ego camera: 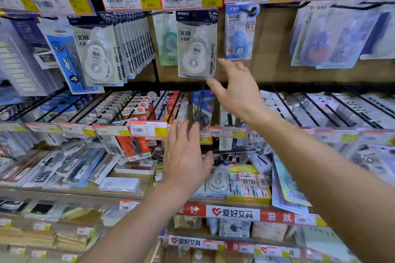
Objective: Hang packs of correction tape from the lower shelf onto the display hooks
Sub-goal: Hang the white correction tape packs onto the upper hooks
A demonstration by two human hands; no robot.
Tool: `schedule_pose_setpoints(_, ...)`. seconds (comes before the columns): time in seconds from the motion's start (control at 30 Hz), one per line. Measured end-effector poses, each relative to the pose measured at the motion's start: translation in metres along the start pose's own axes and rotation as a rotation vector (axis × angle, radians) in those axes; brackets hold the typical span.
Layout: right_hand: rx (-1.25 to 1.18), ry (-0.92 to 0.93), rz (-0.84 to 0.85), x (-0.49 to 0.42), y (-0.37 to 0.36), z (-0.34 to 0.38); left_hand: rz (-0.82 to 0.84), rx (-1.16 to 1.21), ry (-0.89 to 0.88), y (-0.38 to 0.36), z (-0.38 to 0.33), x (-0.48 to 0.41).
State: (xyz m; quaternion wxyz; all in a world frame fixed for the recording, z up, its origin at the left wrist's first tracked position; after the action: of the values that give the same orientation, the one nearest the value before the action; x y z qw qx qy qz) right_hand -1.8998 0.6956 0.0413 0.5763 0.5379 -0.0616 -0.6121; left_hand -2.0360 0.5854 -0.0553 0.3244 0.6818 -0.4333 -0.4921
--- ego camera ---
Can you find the stacks of brown envelopes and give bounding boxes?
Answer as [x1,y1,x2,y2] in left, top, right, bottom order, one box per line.
[0,230,93,253]

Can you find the white ink box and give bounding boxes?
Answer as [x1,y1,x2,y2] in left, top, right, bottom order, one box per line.
[114,159,158,175]

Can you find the blue scissors packets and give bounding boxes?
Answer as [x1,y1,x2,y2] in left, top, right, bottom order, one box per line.
[192,89,216,129]

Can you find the white flat box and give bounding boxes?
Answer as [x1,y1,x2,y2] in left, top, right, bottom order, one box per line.
[98,177,141,192]

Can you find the row of white card packets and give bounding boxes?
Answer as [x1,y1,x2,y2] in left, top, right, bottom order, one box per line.
[219,105,235,126]

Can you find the person's left forearm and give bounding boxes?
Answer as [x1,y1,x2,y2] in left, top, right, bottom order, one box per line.
[77,184,189,263]

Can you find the white correction tape packet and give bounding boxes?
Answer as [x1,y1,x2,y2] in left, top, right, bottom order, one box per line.
[176,9,219,80]

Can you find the rows of grey white packets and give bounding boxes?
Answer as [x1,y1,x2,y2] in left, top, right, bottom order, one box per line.
[260,90,395,131]

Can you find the red shelf label strip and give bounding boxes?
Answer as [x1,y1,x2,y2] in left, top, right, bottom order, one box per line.
[177,203,328,228]

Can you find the white index tab packet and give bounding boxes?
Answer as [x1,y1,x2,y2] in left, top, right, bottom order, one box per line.
[0,19,64,97]

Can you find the pile of pen packets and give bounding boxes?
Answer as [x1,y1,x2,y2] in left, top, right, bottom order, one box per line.
[0,144,121,189]

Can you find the person's left hand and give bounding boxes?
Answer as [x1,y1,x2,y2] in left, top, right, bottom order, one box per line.
[161,119,214,202]

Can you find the green correction tape packet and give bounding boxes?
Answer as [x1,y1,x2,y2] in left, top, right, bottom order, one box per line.
[153,13,179,67]

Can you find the row of white correction tapes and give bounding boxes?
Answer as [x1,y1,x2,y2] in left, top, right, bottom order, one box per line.
[67,12,156,88]

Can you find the yellow eraser display box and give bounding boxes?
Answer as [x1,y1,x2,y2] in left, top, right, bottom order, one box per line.
[226,164,272,204]

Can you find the person's right forearm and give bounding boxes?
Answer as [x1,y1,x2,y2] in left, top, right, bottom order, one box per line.
[250,108,395,263]

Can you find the small white blue box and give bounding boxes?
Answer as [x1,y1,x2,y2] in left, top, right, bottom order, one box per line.
[248,151,273,175]

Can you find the pile of white correction tapes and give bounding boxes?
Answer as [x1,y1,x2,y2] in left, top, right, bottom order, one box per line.
[194,164,234,197]

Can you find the row of blue white packets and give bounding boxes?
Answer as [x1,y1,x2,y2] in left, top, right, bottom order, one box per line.
[6,93,93,123]

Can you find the person's right hand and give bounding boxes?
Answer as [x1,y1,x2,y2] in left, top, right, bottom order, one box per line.
[206,58,269,125]

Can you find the blue ruler packet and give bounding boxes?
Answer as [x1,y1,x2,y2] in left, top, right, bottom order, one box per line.
[38,19,105,95]

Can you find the dark blue card packet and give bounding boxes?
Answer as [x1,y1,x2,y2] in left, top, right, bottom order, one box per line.
[12,14,59,70]

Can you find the bunch of blue correction tapes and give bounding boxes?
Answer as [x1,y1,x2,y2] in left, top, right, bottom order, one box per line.
[224,3,260,60]

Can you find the pile of teal packets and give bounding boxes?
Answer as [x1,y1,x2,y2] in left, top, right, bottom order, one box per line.
[271,153,312,216]

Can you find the row of white red packets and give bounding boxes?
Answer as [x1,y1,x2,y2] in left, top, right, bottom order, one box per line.
[83,90,155,161]

